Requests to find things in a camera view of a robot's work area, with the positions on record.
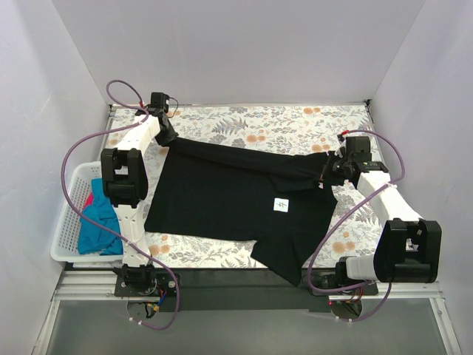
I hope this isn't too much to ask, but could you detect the black t shirt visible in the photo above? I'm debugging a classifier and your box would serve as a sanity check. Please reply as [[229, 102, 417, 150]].
[[144, 138, 337, 285]]

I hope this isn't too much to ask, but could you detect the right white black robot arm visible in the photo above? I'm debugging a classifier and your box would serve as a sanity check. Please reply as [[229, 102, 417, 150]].
[[324, 132, 442, 294]]

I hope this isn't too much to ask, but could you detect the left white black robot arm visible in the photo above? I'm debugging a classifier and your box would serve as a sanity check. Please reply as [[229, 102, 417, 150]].
[[101, 92, 177, 296]]

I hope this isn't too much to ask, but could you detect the floral tablecloth mat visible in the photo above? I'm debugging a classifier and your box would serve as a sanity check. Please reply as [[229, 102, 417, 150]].
[[103, 105, 417, 269]]

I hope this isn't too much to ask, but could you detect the pink t shirt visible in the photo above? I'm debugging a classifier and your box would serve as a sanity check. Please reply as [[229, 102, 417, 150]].
[[84, 194, 94, 209]]

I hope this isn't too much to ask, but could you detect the blue t shirt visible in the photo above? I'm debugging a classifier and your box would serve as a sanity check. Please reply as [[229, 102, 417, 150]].
[[76, 179, 125, 256]]

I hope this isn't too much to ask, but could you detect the white plastic laundry basket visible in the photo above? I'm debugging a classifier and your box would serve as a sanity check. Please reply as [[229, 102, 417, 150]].
[[50, 161, 123, 263]]

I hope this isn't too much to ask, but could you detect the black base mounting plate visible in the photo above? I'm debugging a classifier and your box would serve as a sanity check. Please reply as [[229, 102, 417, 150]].
[[114, 268, 381, 314]]

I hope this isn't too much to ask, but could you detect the aluminium frame rail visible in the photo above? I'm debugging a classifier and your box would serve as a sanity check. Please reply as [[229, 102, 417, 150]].
[[53, 270, 443, 301]]

